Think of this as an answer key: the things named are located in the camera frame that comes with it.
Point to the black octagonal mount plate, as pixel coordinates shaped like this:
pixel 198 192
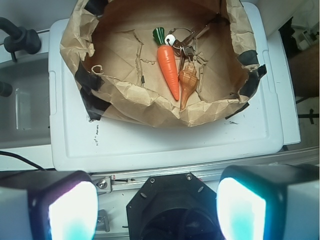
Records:
pixel 173 207

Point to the white plastic bin lid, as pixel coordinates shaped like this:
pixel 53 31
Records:
pixel 109 145

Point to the brown seashell keychain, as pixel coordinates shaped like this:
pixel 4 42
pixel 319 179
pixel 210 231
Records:
pixel 188 82

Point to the black clamp knob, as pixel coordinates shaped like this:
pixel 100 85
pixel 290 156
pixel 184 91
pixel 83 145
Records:
pixel 19 39

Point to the aluminium extrusion rail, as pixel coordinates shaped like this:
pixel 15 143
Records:
pixel 108 182

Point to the bunch of metal keys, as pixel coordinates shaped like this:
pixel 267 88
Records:
pixel 185 48

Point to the crumpled brown paper bag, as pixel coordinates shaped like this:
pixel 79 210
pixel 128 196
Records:
pixel 109 48

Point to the clear plastic container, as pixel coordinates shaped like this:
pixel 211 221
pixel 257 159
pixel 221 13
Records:
pixel 24 115

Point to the orange toy carrot green top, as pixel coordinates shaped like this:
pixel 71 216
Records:
pixel 166 60

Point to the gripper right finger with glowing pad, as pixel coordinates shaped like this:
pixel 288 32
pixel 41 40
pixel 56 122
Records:
pixel 269 202

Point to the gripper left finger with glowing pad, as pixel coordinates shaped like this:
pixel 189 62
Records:
pixel 47 205

